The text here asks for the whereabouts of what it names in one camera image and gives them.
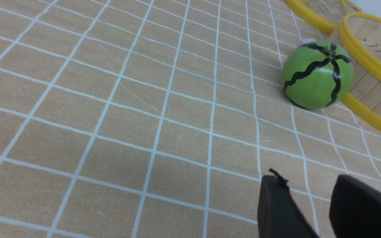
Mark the bamboo steamer tray yellow rim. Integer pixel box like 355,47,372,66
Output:
329,12,381,132

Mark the green toy watermelon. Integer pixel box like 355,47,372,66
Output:
281,40,354,109

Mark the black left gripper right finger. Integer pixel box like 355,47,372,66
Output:
329,174,381,238

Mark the pink foam cube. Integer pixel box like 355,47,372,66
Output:
297,38,316,47

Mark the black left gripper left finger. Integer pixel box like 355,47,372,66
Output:
257,169,319,238

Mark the checkered orange tablecloth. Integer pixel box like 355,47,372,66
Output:
0,0,381,238

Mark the bamboo steamer lid yellow rim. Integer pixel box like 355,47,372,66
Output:
284,0,362,36

